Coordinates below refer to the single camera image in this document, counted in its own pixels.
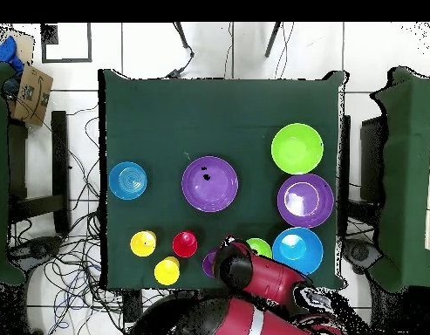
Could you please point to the small green bowl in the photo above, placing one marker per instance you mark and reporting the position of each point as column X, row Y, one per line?
column 260, row 246

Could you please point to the red cup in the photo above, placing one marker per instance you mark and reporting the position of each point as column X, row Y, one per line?
column 185, row 244

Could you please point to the purple bowl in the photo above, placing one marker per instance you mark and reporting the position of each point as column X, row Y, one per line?
column 305, row 200
column 209, row 188

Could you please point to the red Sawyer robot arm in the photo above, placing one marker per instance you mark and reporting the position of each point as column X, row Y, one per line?
column 267, row 279

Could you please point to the purple cup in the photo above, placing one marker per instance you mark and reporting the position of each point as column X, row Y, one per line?
column 208, row 263

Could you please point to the large blue bowl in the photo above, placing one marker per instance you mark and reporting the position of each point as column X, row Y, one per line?
column 297, row 249

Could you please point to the yellow cup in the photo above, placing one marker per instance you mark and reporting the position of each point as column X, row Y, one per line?
column 143, row 243
column 166, row 270

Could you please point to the large green bowl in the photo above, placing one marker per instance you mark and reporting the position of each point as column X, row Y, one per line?
column 297, row 148

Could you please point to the small blue bowl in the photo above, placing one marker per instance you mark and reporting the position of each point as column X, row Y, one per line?
column 127, row 180

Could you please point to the dark green tablecloth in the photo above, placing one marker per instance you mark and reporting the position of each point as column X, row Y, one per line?
column 200, row 111

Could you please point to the black power adapter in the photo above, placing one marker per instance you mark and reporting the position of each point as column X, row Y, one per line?
column 173, row 73

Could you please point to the black tripod leg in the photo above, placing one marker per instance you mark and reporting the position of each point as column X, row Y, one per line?
column 182, row 36
column 272, row 40

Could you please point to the brown cardboard box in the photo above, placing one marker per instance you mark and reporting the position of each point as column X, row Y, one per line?
column 31, row 97

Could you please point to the blue fabric bag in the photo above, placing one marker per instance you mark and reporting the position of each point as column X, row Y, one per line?
column 5, row 52

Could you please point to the grey pedestal foot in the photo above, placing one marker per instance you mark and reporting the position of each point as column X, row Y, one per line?
column 38, row 248
column 361, row 253

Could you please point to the black square floor frame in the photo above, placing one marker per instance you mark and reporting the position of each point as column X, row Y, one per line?
column 49, row 34

